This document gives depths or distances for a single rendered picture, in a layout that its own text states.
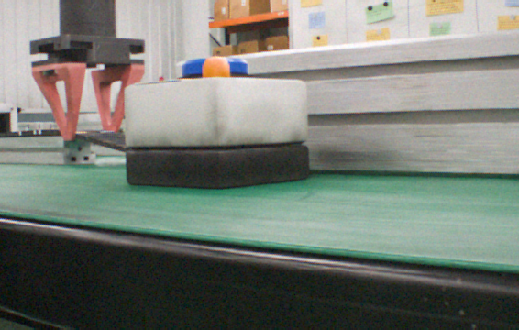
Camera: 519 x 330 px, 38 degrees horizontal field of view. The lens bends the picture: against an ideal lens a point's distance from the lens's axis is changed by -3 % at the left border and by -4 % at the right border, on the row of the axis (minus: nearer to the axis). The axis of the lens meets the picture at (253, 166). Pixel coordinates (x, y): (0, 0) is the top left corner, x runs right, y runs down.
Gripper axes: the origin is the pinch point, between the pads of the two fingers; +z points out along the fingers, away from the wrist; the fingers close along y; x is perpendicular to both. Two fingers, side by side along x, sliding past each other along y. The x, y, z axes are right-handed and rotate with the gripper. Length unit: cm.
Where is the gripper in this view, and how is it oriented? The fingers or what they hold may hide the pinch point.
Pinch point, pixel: (90, 131)
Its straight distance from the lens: 78.0
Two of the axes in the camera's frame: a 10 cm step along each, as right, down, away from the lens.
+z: 0.3, 10.0, 0.5
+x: -7.6, -0.1, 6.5
